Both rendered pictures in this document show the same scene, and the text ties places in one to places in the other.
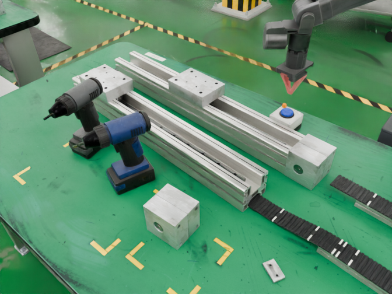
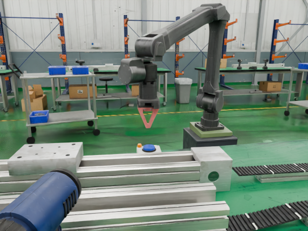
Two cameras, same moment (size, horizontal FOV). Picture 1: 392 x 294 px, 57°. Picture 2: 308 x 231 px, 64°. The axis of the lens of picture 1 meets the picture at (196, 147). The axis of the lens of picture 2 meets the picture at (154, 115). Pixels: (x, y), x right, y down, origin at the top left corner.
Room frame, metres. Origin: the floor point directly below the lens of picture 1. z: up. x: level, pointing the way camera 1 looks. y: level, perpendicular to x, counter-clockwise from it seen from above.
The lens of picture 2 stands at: (0.46, 0.30, 1.16)
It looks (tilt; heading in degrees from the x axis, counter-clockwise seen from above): 15 degrees down; 308
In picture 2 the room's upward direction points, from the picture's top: straight up
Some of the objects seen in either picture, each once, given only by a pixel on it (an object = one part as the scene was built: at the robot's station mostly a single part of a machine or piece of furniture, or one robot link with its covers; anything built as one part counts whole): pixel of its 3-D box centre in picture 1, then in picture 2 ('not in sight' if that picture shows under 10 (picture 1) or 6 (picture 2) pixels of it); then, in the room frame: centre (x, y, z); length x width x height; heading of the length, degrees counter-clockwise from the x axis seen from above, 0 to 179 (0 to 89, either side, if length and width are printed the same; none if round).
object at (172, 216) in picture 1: (175, 213); not in sight; (0.56, 0.06, 0.83); 0.11 x 0.10 x 0.10; 141
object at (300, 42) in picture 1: (297, 38); (146, 72); (0.95, -0.29, 1.10); 0.07 x 0.06 x 0.07; 87
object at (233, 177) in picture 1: (155, 126); (24, 226); (0.92, 0.13, 0.82); 0.80 x 0.10 x 0.09; 45
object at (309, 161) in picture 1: (311, 159); (208, 166); (0.74, -0.33, 0.83); 0.12 x 0.09 x 0.10; 135
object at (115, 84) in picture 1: (107, 86); not in sight; (1.10, 0.30, 0.87); 0.16 x 0.11 x 0.07; 45
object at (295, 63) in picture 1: (296, 59); (147, 91); (0.94, -0.30, 1.03); 0.10 x 0.07 x 0.07; 133
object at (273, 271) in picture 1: (273, 270); not in sight; (0.43, -0.17, 0.78); 0.05 x 0.03 x 0.01; 21
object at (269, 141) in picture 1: (196, 102); (51, 178); (1.05, -0.01, 0.82); 0.80 x 0.10 x 0.09; 45
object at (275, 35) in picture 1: (286, 28); (140, 62); (0.94, -0.25, 1.13); 0.12 x 0.09 x 0.12; 87
